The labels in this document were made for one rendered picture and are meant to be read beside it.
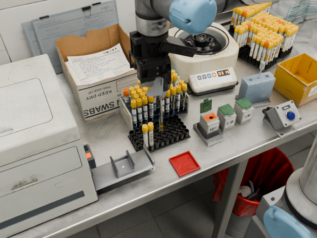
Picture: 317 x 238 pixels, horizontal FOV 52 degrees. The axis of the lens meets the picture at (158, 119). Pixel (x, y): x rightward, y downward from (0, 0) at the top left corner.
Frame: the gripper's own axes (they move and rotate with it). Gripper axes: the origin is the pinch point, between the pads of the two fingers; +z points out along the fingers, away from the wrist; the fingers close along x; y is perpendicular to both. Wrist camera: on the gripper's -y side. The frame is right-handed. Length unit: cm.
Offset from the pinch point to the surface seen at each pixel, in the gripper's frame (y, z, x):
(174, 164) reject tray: 1.3, 17.7, 11.3
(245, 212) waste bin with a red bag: -34, 71, 14
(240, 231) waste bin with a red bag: -37, 95, 13
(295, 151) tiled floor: -104, 105, -18
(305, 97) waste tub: -49, 14, 9
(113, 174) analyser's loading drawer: 19.0, 13.9, 9.3
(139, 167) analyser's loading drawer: 11.7, 13.9, 10.4
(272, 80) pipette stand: -38.8, 8.0, 2.0
